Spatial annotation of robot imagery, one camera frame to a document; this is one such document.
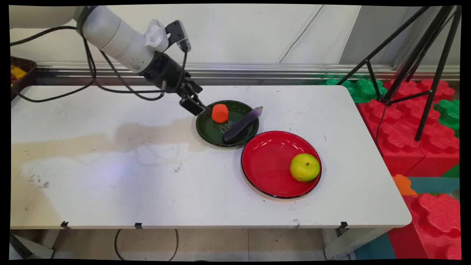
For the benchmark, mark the black table edge clip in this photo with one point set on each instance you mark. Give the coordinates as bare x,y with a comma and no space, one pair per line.
343,224
65,224
138,225

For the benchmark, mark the white table leg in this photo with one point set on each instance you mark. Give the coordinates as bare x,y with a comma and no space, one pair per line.
33,246
349,243

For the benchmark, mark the yellow-green toy apple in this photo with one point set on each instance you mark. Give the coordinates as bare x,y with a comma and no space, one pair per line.
304,167

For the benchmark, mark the large red foam block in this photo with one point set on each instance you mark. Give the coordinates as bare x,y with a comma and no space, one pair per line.
401,132

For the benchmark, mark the orange foam block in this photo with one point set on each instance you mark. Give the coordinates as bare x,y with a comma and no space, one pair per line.
403,185

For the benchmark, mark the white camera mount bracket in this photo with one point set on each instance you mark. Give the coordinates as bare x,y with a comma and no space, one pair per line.
157,35

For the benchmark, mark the teal foam mat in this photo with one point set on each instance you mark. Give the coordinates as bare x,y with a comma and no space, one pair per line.
436,185

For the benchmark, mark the aluminium wall rail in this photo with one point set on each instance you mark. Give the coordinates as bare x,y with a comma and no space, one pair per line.
294,70

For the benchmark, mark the black tripod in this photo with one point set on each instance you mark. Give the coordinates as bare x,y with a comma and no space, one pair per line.
423,55

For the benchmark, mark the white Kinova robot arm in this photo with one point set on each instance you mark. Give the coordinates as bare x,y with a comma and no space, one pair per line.
117,35

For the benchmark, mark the orange carrot piece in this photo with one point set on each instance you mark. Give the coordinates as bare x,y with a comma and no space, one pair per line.
220,113

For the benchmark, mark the yellow toy in basket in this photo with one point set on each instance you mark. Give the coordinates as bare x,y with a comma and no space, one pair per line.
16,71

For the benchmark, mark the dark brown wicker basket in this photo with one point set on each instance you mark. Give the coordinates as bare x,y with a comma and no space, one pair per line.
25,71

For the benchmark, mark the purple toy eggplant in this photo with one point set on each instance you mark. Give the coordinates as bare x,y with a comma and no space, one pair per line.
241,125

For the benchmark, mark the red plate with black rim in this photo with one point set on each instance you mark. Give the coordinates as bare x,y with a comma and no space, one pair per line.
268,163

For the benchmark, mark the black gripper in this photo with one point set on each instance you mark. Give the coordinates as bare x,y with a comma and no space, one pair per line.
165,71

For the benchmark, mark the dark green plate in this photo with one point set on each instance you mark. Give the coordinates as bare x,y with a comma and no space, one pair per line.
213,129

